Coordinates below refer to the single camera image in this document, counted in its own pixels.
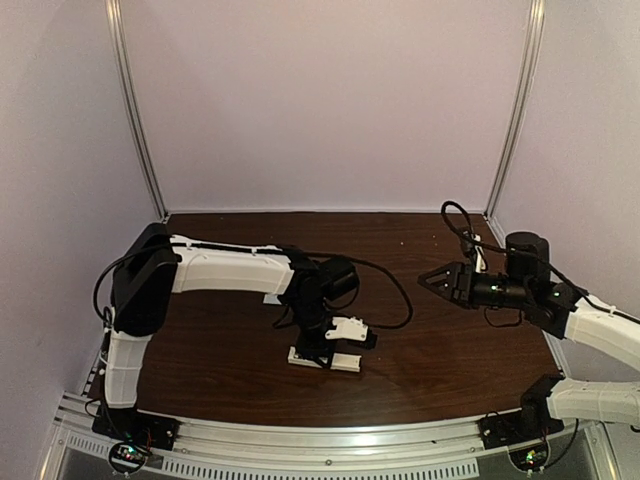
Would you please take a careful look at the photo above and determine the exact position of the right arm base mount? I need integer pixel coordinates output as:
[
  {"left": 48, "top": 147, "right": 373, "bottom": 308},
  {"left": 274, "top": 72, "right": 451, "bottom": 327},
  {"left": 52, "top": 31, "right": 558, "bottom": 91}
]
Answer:
[{"left": 477, "top": 409, "right": 564, "bottom": 475}]

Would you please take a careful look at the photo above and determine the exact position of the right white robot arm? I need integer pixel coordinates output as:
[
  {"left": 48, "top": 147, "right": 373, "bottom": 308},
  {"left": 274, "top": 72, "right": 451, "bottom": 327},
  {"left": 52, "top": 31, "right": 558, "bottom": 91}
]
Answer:
[{"left": 417, "top": 231, "right": 639, "bottom": 434}]

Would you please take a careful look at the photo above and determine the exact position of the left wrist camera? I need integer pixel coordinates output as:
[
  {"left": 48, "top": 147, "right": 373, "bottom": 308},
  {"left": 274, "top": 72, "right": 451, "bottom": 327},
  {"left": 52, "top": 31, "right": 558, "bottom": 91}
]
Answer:
[{"left": 324, "top": 316, "right": 377, "bottom": 350}]

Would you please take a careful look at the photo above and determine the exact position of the left aluminium frame post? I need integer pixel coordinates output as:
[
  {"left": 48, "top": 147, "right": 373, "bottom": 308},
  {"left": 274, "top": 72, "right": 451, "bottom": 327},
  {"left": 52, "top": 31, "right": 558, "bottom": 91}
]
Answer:
[{"left": 105, "top": 0, "right": 169, "bottom": 221}]

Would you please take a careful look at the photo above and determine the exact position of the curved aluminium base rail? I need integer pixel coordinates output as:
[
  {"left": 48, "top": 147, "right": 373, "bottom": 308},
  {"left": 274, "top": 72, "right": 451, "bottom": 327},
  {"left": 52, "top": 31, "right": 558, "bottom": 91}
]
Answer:
[{"left": 36, "top": 393, "right": 621, "bottom": 479}]

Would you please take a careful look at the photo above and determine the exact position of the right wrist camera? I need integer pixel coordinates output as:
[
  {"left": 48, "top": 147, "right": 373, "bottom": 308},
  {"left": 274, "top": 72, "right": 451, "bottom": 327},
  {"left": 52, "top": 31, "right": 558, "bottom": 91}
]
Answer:
[{"left": 461, "top": 230, "right": 488, "bottom": 273}]

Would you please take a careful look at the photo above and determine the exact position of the left black camera cable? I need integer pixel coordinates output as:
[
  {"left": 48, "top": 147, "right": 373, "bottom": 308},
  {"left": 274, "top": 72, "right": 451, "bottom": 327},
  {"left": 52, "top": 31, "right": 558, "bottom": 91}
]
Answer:
[{"left": 92, "top": 244, "right": 415, "bottom": 331}]

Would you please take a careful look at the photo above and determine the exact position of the right aluminium frame post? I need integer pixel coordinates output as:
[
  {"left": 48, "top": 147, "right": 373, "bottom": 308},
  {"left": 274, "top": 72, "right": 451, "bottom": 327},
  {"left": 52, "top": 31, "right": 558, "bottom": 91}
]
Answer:
[{"left": 484, "top": 0, "right": 546, "bottom": 221}]

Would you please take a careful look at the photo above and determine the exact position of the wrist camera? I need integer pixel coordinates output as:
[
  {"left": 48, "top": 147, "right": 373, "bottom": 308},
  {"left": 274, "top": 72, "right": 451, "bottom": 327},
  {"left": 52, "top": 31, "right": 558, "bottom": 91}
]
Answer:
[
  {"left": 461, "top": 230, "right": 488, "bottom": 273},
  {"left": 324, "top": 316, "right": 377, "bottom": 350}
]

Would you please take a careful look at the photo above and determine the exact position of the white remote control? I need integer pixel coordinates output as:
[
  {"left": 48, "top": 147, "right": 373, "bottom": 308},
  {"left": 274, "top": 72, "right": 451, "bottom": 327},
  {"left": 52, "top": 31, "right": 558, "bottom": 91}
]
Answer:
[{"left": 287, "top": 346, "right": 361, "bottom": 373}]

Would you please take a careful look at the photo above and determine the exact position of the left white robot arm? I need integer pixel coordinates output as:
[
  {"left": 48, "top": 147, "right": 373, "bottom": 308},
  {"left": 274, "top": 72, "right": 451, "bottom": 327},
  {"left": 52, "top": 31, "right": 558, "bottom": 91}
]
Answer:
[{"left": 95, "top": 223, "right": 375, "bottom": 440}]

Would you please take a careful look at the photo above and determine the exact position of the white remote battery cover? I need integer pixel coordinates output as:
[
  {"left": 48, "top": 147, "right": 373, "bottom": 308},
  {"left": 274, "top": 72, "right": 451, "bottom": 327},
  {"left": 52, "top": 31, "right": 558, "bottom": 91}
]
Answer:
[{"left": 263, "top": 295, "right": 280, "bottom": 305}]

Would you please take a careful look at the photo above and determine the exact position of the aluminium frame post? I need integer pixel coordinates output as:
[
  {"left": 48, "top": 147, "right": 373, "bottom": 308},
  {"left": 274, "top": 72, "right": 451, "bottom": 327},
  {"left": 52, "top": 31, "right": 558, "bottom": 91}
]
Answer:
[
  {"left": 105, "top": 0, "right": 169, "bottom": 221},
  {"left": 484, "top": 0, "right": 546, "bottom": 221}
]

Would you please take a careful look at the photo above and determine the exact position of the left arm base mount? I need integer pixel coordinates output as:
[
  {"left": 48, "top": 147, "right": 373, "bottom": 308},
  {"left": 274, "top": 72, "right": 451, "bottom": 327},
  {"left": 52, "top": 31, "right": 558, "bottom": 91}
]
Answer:
[{"left": 91, "top": 407, "right": 180, "bottom": 477}]

